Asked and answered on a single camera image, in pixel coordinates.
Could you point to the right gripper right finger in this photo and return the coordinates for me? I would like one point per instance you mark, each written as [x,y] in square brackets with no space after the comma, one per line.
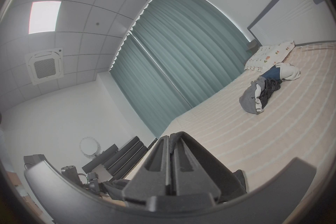
[199,183]

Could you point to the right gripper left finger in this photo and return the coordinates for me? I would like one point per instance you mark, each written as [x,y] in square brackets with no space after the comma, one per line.
[139,186]

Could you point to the black garment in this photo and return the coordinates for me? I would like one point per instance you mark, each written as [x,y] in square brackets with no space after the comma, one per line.
[240,182]

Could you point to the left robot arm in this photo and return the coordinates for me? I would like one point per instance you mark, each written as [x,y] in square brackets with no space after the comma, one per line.
[70,174]

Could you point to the bed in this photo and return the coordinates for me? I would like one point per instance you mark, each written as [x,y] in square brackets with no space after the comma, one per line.
[275,133]

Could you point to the pile of clothes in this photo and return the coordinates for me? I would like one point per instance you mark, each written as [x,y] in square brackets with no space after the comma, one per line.
[250,101]

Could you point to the white round mirror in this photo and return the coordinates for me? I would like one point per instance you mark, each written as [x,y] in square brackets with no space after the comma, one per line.
[89,146]

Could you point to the blue-green curtain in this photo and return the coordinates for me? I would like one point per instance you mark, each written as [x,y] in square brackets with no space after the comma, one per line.
[189,41]
[147,81]

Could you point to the white printed pillow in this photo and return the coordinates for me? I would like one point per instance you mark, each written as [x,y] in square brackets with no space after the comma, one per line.
[265,59]

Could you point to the brown bedside table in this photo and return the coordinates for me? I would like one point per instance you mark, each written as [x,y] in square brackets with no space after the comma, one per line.
[252,46]

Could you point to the ceiling air conditioner vent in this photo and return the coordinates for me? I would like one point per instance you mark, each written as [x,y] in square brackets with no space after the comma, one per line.
[45,66]

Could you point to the ceiling light panel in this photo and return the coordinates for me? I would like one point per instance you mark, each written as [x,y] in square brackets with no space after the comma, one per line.
[44,17]

